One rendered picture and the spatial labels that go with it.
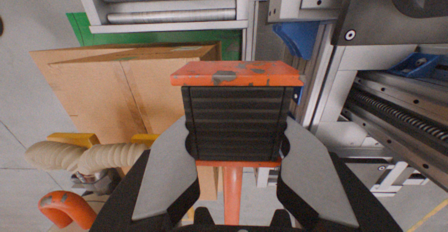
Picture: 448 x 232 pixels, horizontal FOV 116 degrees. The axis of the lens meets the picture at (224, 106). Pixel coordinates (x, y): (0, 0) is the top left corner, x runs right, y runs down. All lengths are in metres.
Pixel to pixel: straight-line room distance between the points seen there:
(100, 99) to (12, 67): 1.97
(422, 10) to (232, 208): 0.36
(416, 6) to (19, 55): 2.44
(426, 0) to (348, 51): 0.14
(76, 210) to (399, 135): 0.59
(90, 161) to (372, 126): 0.57
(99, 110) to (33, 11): 1.57
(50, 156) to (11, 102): 2.43
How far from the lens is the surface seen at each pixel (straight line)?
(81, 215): 0.35
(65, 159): 0.36
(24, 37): 2.21
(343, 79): 0.46
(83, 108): 0.59
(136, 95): 0.46
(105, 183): 0.38
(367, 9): 0.33
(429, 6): 0.34
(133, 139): 0.36
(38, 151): 0.39
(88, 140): 0.43
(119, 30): 0.84
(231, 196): 0.20
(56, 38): 1.98
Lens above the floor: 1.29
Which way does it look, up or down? 62 degrees down
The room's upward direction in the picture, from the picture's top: 175 degrees counter-clockwise
